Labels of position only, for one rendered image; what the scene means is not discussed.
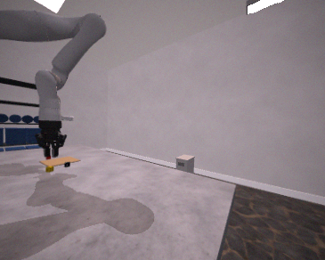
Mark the yellow die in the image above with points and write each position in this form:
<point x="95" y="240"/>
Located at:
<point x="49" y="169"/>

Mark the tan square mat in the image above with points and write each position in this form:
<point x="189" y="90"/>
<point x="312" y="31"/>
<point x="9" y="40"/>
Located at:
<point x="58" y="161"/>

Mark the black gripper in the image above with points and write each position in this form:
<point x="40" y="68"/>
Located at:
<point x="50" y="132"/>

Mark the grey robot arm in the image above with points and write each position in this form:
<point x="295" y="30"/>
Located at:
<point x="36" y="26"/>

